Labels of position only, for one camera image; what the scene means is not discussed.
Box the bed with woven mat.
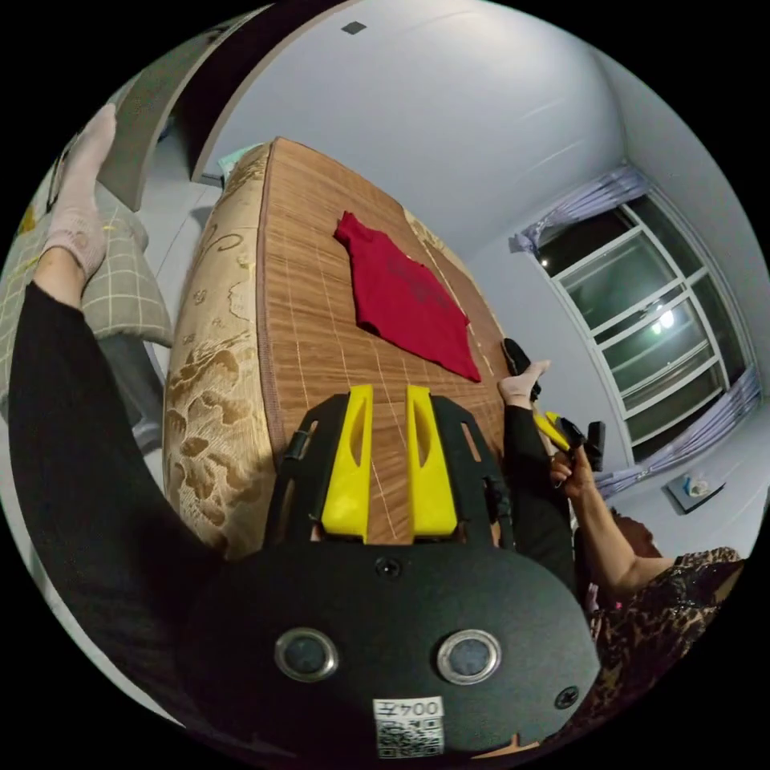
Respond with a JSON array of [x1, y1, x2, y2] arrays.
[[162, 136, 513, 561]]

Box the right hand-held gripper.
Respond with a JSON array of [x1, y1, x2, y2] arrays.
[[531, 411, 589, 453]]

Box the checked grey cushion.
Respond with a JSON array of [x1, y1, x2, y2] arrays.
[[0, 192, 176, 351]]

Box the person's body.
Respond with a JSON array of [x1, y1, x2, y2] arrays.
[[8, 102, 748, 760]]

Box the red short sleeve shirt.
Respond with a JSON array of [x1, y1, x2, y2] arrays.
[[334, 210, 483, 383]]

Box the person's right forearm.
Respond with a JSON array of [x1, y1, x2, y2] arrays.
[[571, 480, 678, 609]]

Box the window with white frame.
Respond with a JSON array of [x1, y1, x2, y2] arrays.
[[540, 193, 760, 465]]

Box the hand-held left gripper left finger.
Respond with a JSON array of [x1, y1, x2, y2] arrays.
[[320, 384, 375, 537]]

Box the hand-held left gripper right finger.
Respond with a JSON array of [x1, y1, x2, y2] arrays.
[[406, 385, 458, 537]]

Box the purple curtain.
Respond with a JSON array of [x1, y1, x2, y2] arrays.
[[511, 164, 652, 255], [594, 365, 764, 501]]

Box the person's right hand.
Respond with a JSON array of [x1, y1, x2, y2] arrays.
[[550, 447, 597, 501]]

